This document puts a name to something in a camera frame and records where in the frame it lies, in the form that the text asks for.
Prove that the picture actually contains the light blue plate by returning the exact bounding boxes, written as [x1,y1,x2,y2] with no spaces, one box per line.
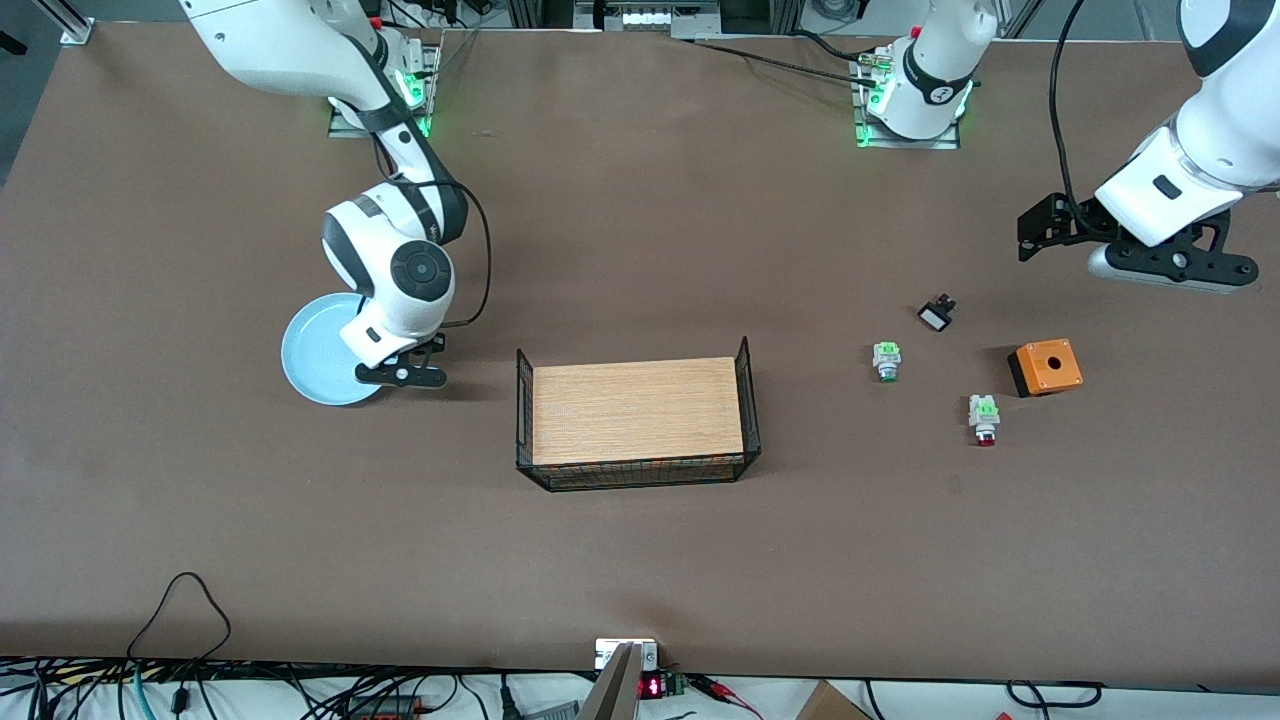
[281,293,387,406]

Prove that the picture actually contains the orange button box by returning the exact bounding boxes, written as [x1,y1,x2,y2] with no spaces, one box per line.
[1006,339,1084,399]

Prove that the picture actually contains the aluminium corner extrusion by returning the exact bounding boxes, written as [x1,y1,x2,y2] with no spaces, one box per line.
[25,0,96,46]

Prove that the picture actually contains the red black clip leads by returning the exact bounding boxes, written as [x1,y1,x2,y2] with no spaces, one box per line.
[688,674,766,720]

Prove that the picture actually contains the brown cardboard piece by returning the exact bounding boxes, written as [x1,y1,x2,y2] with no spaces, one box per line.
[795,680,876,720]

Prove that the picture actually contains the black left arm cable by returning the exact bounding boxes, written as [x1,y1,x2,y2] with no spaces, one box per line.
[1048,0,1101,236]

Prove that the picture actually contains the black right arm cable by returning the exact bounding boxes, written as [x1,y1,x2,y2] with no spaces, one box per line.
[370,130,494,331]

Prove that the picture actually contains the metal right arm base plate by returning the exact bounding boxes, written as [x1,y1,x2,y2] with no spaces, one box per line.
[328,40,441,139]

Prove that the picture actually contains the wire basket with wooden top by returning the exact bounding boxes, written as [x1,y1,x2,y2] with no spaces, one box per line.
[515,336,762,492]

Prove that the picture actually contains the black looped cable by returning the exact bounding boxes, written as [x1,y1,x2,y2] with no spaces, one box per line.
[125,572,233,666]

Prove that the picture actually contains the black cable to arm base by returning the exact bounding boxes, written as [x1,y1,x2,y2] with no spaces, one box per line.
[680,30,886,89]

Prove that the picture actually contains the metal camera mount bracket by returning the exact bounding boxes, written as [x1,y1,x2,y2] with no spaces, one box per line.
[578,638,661,720]

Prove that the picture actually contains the black coiled cable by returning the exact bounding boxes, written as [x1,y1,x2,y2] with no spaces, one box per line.
[1005,679,1106,711]

